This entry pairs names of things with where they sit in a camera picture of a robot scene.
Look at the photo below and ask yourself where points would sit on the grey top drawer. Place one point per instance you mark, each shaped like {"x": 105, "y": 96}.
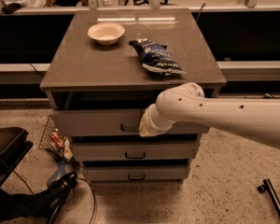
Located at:
{"x": 106, "y": 122}

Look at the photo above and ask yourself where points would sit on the grey drawer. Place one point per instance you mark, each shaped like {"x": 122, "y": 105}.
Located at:
{"x": 138, "y": 173}
{"x": 135, "y": 151}
{"x": 106, "y": 122}

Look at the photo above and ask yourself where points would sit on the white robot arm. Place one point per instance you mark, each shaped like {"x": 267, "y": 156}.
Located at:
{"x": 254, "y": 119}

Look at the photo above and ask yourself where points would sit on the black robot base tray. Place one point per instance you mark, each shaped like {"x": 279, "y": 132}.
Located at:
{"x": 13, "y": 147}

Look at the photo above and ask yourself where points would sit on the grey middle drawer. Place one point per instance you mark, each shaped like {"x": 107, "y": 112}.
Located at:
{"x": 135, "y": 151}

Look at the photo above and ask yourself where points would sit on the grey drawer cabinet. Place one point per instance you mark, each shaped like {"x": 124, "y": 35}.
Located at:
{"x": 85, "y": 75}

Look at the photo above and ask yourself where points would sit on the grey bottom drawer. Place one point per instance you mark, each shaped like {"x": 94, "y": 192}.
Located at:
{"x": 138, "y": 173}

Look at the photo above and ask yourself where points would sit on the blue chip bag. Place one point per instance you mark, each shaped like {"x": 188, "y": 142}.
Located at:
{"x": 155, "y": 58}

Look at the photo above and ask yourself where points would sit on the white paper bowl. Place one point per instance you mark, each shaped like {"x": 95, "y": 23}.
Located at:
{"x": 106, "y": 33}

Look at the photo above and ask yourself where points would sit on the red soda can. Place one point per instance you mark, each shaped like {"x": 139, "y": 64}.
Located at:
{"x": 57, "y": 139}

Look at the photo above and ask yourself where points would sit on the black bar tool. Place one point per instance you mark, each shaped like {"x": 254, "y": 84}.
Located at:
{"x": 267, "y": 186}

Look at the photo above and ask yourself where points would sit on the wire mesh basket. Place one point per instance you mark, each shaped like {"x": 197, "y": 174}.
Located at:
{"x": 63, "y": 154}

